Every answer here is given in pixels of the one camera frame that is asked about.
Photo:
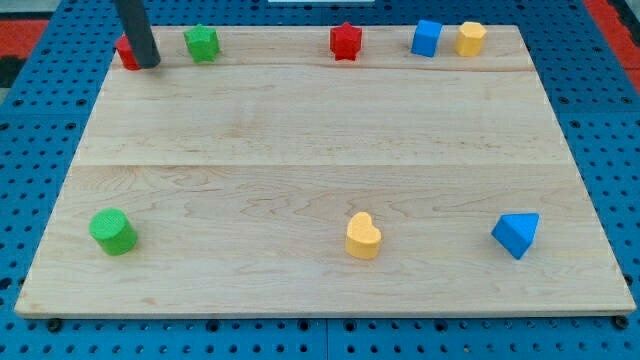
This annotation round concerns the yellow hexagon block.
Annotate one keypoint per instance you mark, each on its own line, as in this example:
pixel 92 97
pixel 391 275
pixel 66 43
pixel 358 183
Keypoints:
pixel 470 39

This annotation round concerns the light wooden board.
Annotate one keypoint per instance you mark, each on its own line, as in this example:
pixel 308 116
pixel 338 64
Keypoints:
pixel 240 177

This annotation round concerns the blue triangle block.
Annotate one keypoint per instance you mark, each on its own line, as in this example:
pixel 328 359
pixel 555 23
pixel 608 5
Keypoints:
pixel 516 232

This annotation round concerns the blue cube block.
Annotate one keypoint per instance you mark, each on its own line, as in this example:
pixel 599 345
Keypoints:
pixel 426 38

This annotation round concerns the red star block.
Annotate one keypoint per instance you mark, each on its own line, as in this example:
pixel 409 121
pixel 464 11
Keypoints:
pixel 345 41

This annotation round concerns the green star block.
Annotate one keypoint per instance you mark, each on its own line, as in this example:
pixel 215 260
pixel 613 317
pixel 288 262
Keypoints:
pixel 202 43

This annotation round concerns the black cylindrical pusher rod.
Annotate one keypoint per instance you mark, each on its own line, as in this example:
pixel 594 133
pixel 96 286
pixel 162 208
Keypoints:
pixel 137 28

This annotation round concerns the green cylinder block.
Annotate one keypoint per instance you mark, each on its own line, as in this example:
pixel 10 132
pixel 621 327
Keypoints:
pixel 113 232

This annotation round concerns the red circle block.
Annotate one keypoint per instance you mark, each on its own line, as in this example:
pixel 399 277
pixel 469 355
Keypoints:
pixel 125 52

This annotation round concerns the yellow heart block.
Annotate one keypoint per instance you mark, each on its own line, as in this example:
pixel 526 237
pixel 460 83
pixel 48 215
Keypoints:
pixel 363 239

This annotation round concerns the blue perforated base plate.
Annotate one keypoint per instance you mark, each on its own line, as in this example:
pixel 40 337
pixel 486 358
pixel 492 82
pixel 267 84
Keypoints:
pixel 44 114

